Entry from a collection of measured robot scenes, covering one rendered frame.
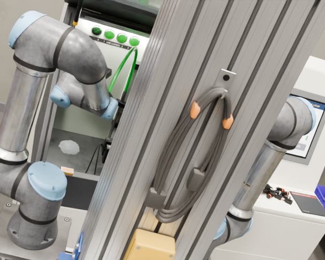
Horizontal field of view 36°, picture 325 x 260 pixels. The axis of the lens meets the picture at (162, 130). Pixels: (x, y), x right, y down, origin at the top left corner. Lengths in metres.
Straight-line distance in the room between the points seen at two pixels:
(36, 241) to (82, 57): 0.57
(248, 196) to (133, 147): 0.69
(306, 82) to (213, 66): 1.57
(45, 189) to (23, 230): 0.16
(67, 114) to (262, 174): 1.24
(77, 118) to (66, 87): 0.83
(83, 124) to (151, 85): 1.65
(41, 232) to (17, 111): 0.37
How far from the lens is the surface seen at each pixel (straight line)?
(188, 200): 0.99
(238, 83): 0.89
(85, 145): 2.46
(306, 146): 2.52
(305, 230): 2.48
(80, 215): 2.15
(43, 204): 1.45
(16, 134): 1.42
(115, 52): 2.35
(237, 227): 1.62
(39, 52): 1.31
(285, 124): 1.36
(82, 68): 1.30
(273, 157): 1.49
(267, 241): 2.45
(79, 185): 2.05
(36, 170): 1.45
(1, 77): 4.08
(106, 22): 2.26
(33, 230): 1.51
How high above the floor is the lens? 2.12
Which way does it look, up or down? 27 degrees down
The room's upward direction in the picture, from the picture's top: 22 degrees clockwise
